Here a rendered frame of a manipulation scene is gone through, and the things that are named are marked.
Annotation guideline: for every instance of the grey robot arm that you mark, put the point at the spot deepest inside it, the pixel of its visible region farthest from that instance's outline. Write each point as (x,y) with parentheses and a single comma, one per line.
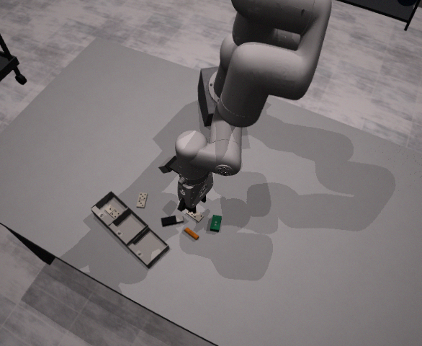
(243,82)

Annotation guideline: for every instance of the white domino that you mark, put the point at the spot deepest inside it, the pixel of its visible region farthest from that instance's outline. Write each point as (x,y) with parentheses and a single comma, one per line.
(196,216)
(112,211)
(142,200)

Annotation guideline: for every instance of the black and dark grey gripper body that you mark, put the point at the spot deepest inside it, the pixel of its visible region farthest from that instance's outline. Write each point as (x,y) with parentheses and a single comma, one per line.
(193,194)

